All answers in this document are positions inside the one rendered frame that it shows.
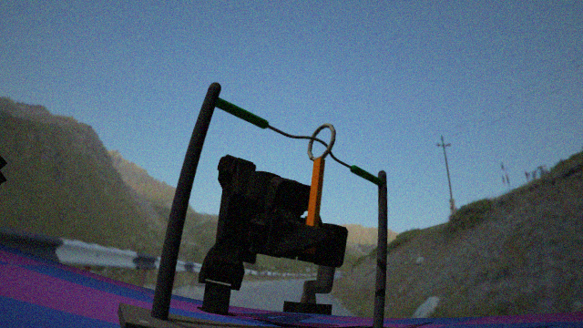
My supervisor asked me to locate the orange handle with grey loop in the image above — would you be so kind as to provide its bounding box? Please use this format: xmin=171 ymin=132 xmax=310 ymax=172
xmin=302 ymin=123 xmax=336 ymax=253

